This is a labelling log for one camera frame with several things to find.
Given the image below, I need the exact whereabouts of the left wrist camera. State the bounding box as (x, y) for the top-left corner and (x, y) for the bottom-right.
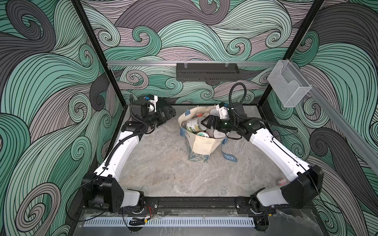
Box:
(144, 95), (158, 113)

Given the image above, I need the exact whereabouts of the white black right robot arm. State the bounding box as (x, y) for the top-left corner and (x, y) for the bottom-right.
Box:
(201, 115), (324, 210)

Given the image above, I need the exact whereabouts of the aluminium wall rail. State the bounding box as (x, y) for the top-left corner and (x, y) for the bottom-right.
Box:
(106, 60), (278, 67)

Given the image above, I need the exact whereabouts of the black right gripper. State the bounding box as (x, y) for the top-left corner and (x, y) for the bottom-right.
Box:
(201, 115), (237, 132)

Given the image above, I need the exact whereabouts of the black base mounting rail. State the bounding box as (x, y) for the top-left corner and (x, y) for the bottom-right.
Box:
(79, 196), (314, 215)

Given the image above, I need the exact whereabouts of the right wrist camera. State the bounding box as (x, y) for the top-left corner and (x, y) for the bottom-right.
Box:
(216, 102), (234, 120)

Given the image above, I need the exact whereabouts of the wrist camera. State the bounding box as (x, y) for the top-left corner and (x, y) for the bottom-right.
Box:
(216, 102), (234, 120)
(144, 95), (158, 113)

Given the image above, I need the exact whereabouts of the black perforated wall shelf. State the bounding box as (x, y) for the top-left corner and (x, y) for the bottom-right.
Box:
(176, 64), (240, 83)

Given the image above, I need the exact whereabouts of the green label seed jar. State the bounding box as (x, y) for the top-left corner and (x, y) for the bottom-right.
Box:
(184, 117), (207, 133)

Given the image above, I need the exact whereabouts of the pink red small toy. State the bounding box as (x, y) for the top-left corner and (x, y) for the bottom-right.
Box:
(277, 178), (289, 186)

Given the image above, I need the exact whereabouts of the teal label seed jar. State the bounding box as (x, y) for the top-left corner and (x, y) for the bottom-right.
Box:
(196, 131), (210, 138)

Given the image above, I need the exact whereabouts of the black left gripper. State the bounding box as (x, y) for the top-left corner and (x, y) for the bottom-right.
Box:
(142, 108), (174, 128)

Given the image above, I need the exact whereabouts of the white slotted cable duct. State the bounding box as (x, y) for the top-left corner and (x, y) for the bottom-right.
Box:
(83, 216), (255, 228)

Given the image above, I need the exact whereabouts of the clear acrylic wall box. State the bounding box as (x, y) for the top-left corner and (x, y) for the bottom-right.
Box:
(268, 60), (312, 108)

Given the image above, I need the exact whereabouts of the beige canvas tote bag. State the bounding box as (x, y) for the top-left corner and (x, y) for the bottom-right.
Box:
(178, 106), (228, 162)

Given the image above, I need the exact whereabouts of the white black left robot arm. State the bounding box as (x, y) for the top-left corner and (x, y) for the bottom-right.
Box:
(81, 96), (176, 213)

